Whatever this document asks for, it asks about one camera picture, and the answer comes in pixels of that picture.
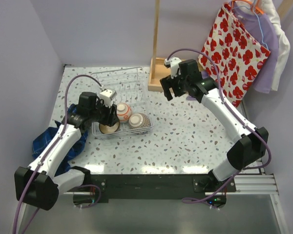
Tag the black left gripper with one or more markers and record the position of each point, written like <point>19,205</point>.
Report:
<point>110,111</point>

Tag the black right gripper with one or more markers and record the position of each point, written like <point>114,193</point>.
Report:
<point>168,83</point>

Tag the orange floral pattern bowl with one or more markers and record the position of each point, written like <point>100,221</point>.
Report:
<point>124,112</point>

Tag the dark brown glazed bowl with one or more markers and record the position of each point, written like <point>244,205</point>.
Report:
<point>104,129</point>

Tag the white wire dish rack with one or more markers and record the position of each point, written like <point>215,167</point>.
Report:
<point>129,85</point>

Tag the brown lattice pattern bowl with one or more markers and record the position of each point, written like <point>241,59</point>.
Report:
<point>139,123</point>

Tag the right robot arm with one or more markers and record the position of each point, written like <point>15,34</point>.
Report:
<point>249,141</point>

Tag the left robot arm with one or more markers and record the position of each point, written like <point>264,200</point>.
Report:
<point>38,185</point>

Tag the wooden clothes stand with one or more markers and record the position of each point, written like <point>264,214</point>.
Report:
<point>169,27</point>

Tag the red poppy print tote bag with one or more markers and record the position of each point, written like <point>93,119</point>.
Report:
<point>236,56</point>

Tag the blue plaid cloth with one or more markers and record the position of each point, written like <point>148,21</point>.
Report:
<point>54,148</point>

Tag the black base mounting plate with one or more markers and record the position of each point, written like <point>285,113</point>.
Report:
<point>189,188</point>

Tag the purple t-shirt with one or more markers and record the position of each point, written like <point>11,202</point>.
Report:
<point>263,81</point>

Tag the blue clothes hanger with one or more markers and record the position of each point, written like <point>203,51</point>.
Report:
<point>255,11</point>

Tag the orange clothes hanger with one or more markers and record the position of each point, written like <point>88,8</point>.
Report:
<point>247,5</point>

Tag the white garment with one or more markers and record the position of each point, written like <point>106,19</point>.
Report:
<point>284,45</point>

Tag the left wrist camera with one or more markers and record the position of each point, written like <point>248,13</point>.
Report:
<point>107,96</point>

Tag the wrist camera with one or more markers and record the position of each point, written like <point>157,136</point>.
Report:
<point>173,64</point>
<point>107,96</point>

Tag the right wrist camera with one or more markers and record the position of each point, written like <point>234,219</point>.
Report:
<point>173,64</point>

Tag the aluminium rail frame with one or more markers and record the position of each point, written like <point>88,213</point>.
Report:
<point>245,185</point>

